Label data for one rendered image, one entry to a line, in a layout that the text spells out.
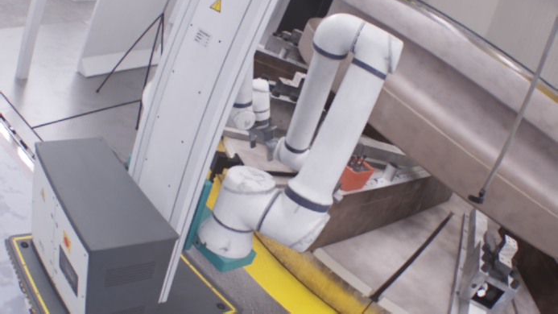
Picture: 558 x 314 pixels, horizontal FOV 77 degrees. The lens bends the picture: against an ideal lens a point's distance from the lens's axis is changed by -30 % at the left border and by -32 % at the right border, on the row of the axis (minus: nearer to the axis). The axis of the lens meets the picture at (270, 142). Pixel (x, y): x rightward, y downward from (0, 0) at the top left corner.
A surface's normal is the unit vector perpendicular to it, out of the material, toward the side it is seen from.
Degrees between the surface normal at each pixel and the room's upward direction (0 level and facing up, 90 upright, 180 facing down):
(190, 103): 90
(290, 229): 80
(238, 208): 90
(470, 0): 90
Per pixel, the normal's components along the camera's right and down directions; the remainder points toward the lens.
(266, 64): -0.07, 0.38
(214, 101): -0.65, 0.05
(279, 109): 0.29, 0.49
